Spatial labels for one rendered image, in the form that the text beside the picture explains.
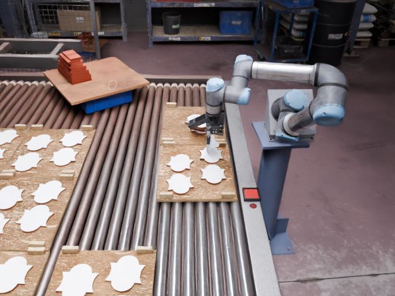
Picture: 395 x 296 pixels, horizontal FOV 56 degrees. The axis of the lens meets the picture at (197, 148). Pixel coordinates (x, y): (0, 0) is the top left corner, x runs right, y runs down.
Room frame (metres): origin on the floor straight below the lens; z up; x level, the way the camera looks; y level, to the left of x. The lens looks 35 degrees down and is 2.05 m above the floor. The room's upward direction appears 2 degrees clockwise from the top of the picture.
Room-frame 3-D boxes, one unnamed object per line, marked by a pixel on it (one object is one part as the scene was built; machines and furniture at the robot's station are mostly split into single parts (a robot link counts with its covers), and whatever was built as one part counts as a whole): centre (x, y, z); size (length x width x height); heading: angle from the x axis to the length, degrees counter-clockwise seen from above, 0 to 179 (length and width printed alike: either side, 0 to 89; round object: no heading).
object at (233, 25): (6.07, -0.53, 0.32); 0.50 x 0.41 x 0.37; 94
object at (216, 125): (1.52, -0.08, 1.14); 0.09 x 0.08 x 0.12; 90
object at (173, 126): (1.82, 0.03, 0.93); 0.41 x 0.35 x 0.02; 2
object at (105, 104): (2.12, 0.63, 0.97); 0.31 x 0.31 x 0.10; 37
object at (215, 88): (1.51, -0.07, 1.30); 0.09 x 0.08 x 0.11; 76
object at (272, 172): (1.86, -0.48, 0.44); 0.38 x 0.38 x 0.87; 7
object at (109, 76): (2.18, 0.66, 1.03); 0.50 x 0.50 x 0.02; 37
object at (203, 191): (1.40, 0.00, 0.93); 0.41 x 0.35 x 0.02; 3
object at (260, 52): (5.03, -1.08, 0.46); 0.79 x 0.62 x 0.91; 7
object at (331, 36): (5.28, -1.77, 0.44); 0.59 x 0.59 x 0.88
